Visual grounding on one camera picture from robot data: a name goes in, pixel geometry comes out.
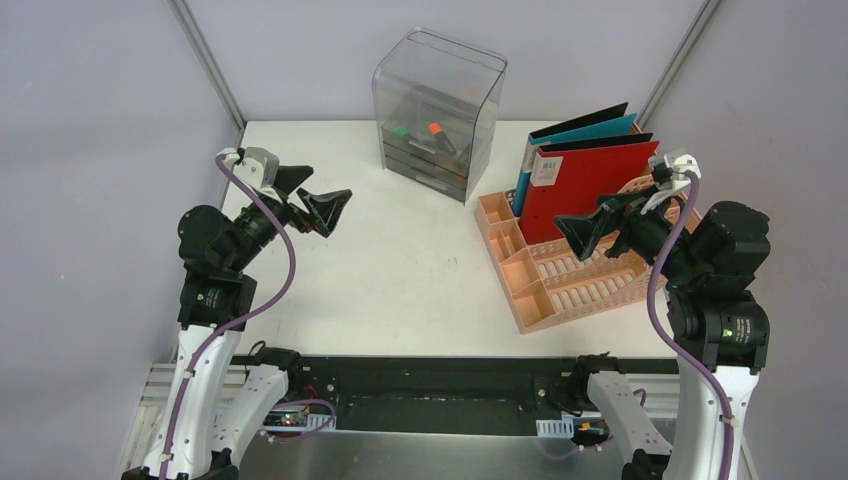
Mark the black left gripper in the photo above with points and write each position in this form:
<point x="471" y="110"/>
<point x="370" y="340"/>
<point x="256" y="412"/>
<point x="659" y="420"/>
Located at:
<point x="291" y="208"/>

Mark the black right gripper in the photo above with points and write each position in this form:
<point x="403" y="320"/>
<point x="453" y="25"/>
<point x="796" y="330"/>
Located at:
<point x="584" y="230"/>

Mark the red notebook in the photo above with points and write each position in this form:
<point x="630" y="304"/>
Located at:
<point x="567" y="179"/>

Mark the teal notebook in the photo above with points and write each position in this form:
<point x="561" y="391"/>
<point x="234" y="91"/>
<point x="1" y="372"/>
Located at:
<point x="608" y="122"/>

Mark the green tip black highlighter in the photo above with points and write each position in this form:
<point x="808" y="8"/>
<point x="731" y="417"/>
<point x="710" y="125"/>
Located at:
<point x="412" y="140"/>

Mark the orange tip black highlighter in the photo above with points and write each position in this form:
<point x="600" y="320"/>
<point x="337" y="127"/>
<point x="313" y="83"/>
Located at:
<point x="442" y="139"/>

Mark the clear drawer organizer box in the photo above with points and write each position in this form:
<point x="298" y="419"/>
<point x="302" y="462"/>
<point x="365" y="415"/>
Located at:
<point x="431" y="77"/>

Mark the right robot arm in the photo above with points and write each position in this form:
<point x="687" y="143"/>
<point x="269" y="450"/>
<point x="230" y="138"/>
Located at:
<point x="716" y="327"/>

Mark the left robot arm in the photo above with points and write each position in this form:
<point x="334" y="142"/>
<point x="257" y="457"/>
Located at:
<point x="194" y="440"/>

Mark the peach plastic desk organizer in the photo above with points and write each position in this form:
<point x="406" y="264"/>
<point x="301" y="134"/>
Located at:
<point x="545" y="283"/>

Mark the left circuit board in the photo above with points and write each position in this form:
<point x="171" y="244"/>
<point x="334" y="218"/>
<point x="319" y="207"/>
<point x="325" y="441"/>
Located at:
<point x="286" y="419"/>

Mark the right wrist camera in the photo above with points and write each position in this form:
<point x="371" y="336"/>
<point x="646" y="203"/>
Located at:
<point x="671" y="176"/>

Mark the aluminium frame rail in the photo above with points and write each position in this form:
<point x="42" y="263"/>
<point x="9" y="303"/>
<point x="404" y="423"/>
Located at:
<point x="662" y="389"/>

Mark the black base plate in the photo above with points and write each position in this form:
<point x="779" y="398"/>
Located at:
<point x="442" y="395"/>

